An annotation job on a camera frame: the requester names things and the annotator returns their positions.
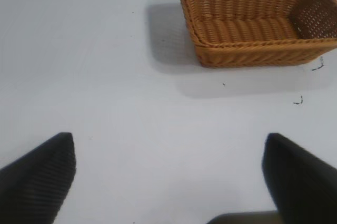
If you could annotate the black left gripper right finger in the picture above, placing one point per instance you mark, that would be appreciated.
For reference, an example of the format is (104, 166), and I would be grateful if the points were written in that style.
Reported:
(302, 187)

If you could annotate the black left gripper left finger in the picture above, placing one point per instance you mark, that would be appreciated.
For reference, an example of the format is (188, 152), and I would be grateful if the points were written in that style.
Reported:
(34, 187)

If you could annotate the brown woven wicker basket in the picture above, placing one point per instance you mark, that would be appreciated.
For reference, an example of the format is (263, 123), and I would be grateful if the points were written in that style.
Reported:
(237, 53)

